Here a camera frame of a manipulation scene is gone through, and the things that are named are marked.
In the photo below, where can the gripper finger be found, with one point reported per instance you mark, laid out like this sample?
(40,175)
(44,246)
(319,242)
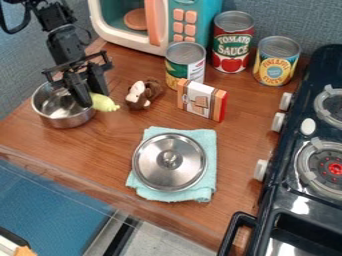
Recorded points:
(80,90)
(99,80)

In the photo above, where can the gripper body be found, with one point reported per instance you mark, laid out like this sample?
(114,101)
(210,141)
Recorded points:
(67,50)

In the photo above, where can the yellow toy corn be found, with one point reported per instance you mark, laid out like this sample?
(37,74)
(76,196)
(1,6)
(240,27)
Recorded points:
(105,103)

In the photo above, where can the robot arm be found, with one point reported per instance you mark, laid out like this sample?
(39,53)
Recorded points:
(53,16)

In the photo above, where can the silver pot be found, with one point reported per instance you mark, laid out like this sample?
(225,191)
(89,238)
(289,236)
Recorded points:
(58,110)

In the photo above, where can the brown plush animal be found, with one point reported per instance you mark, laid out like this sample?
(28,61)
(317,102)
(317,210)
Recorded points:
(143,95)

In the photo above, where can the toy microwave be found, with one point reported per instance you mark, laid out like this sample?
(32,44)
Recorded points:
(156,23)

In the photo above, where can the yellow and white can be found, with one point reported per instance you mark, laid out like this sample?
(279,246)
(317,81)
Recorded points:
(185,65)

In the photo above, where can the orange and white toy box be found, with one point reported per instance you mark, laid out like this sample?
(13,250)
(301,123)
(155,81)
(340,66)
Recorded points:
(202,99)

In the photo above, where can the silver lid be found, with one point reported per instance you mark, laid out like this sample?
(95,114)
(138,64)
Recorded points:
(170,162)

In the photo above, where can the light blue cloth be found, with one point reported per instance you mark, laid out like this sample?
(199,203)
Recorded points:
(178,163)

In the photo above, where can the red tomato can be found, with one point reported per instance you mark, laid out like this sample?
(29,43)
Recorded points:
(232,41)

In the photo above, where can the yellow and blue can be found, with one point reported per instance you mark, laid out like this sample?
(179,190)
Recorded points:
(276,61)

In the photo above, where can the toy stove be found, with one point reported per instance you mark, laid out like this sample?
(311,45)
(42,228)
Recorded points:
(302,160)

